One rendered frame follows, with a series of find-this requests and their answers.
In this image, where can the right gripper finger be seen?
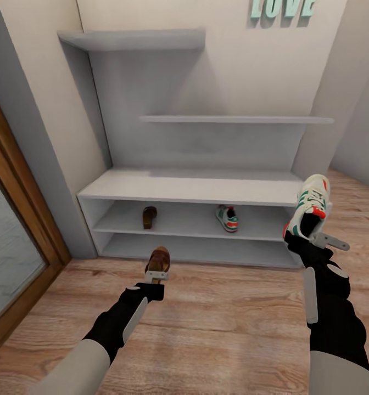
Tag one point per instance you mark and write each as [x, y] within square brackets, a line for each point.
[288, 236]

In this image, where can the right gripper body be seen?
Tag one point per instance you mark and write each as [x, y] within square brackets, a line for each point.
[303, 247]

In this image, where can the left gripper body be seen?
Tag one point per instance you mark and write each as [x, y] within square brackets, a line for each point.
[156, 291]

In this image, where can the gym shoe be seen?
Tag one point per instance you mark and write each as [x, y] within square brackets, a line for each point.
[310, 215]
[228, 217]

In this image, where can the sandal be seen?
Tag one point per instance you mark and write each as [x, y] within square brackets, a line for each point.
[159, 261]
[148, 214]

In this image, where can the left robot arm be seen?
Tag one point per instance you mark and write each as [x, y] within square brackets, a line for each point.
[85, 367]

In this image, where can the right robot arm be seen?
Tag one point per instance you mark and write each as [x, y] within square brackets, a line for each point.
[338, 360]

